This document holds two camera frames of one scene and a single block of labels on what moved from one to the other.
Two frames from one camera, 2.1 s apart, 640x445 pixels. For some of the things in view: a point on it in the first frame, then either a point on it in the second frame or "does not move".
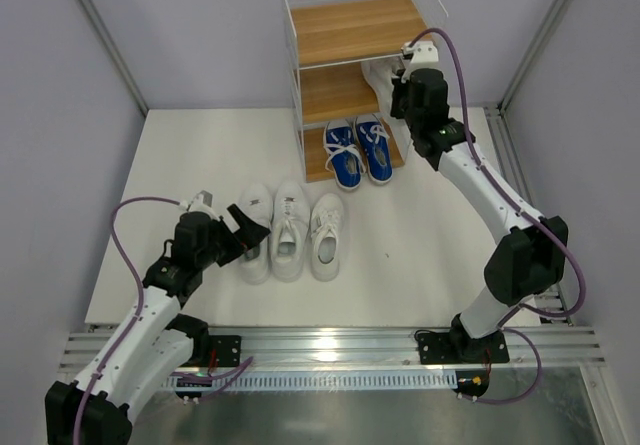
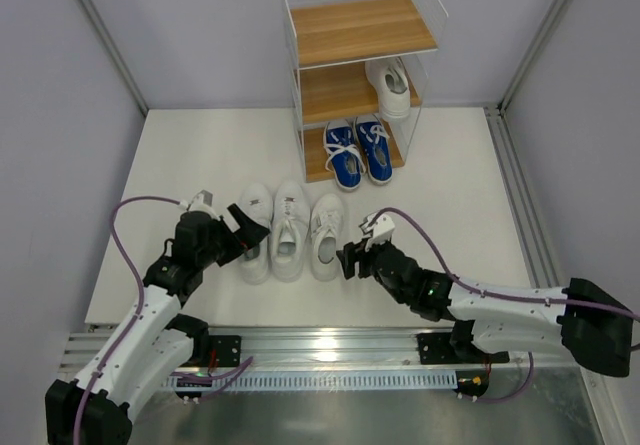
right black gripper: [400, 97] → [364, 259]
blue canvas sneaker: [343, 157] does not move
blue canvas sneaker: [374, 139] does not move
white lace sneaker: [327, 224] does not move
